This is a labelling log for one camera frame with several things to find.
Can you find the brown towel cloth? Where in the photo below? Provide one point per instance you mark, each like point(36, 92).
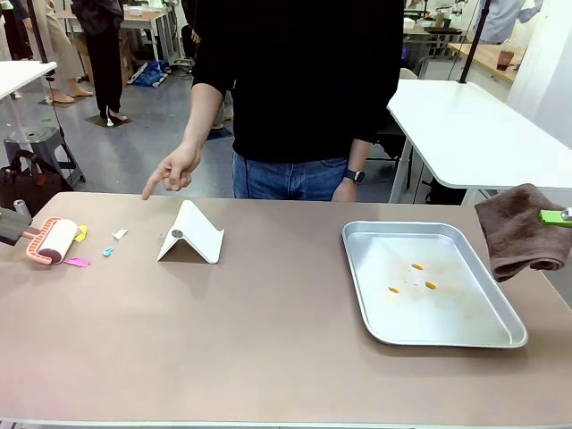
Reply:
point(514, 232)

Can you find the yellow paper scrap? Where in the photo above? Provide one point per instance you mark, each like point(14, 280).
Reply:
point(81, 233)

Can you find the pink paper scrap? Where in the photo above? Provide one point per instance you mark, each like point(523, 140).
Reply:
point(78, 262)

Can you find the salmon lint roller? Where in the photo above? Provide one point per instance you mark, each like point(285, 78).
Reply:
point(56, 241)

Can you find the person's right forearm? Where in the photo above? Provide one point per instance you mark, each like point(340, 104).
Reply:
point(201, 116)

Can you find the person's left forearm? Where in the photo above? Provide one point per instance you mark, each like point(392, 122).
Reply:
point(359, 154)

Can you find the person's left hand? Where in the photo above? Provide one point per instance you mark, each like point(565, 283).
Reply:
point(345, 191)

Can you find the person's right hand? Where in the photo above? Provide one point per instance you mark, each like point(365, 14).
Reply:
point(179, 167)

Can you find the large white table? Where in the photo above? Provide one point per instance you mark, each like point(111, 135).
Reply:
point(469, 129)

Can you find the silver metal tray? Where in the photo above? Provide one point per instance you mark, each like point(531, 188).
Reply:
point(438, 304)

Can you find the dark red cup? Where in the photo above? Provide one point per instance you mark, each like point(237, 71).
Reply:
point(504, 60)

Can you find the wooden workbench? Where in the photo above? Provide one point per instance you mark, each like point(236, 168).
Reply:
point(482, 56)

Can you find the black stand pole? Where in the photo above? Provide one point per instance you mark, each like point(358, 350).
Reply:
point(473, 40)

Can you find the black wristwatch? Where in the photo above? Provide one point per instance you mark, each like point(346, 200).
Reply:
point(355, 175)

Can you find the bystander in light blue shirt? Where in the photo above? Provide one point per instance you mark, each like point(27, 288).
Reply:
point(505, 20)

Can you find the person in black sweater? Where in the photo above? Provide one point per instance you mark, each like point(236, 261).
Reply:
point(290, 89)

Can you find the teal floor mat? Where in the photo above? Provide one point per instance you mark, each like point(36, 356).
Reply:
point(219, 134)

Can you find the white folded stand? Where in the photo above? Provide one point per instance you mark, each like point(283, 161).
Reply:
point(196, 237)

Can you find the blue plastic bag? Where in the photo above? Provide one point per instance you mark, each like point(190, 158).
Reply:
point(149, 73)

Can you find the white paper scrap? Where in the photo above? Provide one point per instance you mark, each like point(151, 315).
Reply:
point(119, 233)

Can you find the blue paper scrap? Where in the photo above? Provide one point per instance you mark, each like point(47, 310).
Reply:
point(108, 251)

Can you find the wooden desk with white legs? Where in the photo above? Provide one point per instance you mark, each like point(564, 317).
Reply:
point(143, 18)

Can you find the bystander in black clothes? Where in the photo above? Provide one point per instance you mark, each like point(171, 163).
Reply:
point(105, 53)

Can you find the grey plastic stool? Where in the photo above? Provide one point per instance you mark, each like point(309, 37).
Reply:
point(40, 143)

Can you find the bystander in beige trousers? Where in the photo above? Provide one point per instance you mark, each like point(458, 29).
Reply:
point(62, 49)

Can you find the dark brown bag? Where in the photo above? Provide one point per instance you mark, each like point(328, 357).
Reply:
point(31, 183)

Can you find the silver can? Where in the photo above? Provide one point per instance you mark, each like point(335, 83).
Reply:
point(20, 207)

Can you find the small white table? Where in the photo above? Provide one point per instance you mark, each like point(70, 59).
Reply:
point(22, 73)

